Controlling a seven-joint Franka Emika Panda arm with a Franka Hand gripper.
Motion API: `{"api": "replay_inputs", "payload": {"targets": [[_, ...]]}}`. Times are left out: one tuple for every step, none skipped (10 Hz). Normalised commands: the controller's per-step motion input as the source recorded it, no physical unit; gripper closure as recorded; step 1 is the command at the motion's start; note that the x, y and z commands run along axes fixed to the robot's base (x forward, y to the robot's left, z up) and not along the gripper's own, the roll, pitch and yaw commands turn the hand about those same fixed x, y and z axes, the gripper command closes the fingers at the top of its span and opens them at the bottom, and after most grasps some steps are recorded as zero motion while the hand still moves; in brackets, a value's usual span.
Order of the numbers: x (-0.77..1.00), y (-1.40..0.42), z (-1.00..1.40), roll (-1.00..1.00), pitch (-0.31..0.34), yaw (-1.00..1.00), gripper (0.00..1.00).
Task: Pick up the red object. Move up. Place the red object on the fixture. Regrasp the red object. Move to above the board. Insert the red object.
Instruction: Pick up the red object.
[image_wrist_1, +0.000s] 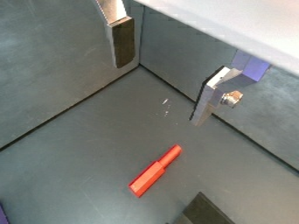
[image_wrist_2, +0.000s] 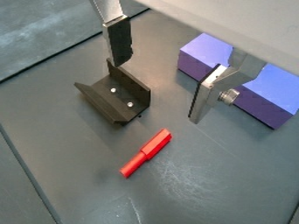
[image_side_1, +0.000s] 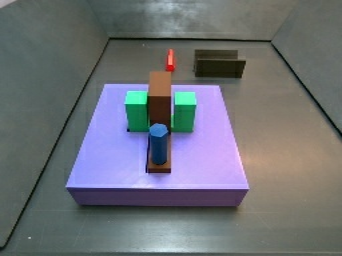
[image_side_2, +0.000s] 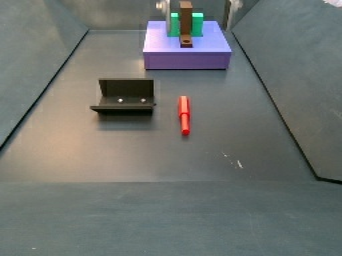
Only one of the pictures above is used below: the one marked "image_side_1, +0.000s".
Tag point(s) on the black peg holder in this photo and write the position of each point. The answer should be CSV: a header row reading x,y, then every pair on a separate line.
x,y
218,63

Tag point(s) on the blue hexagonal peg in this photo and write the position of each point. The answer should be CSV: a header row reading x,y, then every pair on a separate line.
x,y
157,143

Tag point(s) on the purple base board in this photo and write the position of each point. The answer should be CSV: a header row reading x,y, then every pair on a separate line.
x,y
108,174

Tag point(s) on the red peg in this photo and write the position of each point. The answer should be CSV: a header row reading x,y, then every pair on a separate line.
x,y
169,61

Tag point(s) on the green U-shaped block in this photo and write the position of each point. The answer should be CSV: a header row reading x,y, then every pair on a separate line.
x,y
183,108

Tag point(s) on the brown L-shaped block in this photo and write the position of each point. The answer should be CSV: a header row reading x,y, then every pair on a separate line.
x,y
159,114

